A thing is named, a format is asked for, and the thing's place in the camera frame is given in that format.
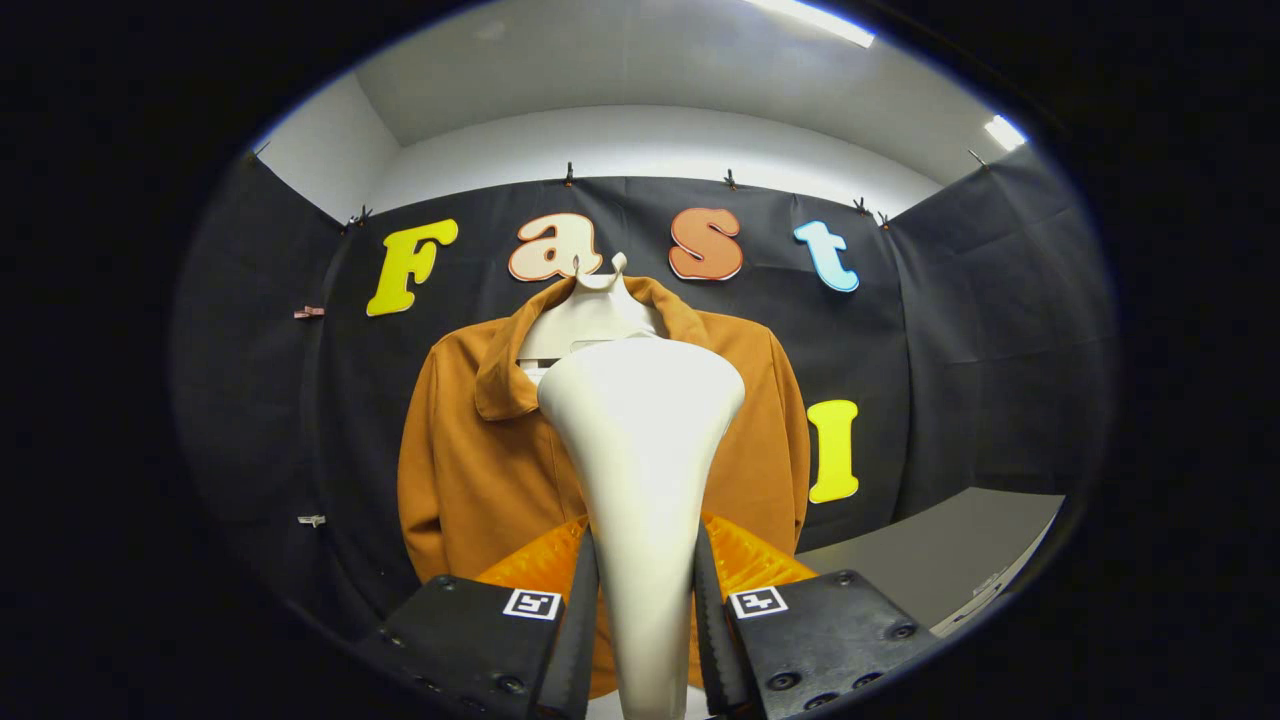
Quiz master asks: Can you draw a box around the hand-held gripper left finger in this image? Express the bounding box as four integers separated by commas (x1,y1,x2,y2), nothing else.
375,515,601,720

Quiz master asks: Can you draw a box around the white garment steamer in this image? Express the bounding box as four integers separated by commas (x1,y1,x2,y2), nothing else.
537,335,747,720

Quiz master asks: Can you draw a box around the white mannequin hanger stand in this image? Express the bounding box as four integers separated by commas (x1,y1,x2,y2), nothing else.
517,252,716,720

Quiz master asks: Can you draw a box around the long ceiling light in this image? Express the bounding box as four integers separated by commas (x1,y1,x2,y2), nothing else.
745,0,877,49

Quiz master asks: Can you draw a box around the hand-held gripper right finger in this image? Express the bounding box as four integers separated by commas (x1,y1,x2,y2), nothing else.
693,512,941,719

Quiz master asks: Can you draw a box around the orange button-up shirt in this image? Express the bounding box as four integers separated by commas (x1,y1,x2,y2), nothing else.
397,275,811,699

